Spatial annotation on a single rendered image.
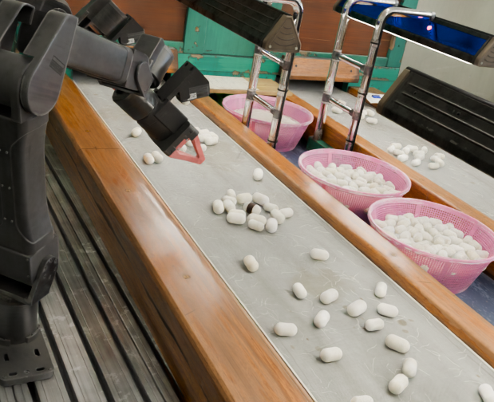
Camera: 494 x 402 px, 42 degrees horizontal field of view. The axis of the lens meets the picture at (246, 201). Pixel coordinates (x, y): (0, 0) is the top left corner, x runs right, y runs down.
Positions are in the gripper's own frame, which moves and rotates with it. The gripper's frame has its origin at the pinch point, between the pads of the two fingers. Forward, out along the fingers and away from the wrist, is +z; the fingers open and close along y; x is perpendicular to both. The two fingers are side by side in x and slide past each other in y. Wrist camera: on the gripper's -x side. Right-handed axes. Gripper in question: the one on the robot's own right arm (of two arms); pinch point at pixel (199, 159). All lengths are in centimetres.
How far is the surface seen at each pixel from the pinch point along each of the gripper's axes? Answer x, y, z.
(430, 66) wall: -120, 170, 175
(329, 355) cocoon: 5.9, -43.6, 8.7
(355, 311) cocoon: -0.5, -35.4, 16.6
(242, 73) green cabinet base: -27, 87, 45
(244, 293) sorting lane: 9.6, -25.5, 6.8
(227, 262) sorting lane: 8.9, -16.5, 7.8
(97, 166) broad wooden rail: 15.6, 18.7, -3.9
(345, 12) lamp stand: -53, 46, 30
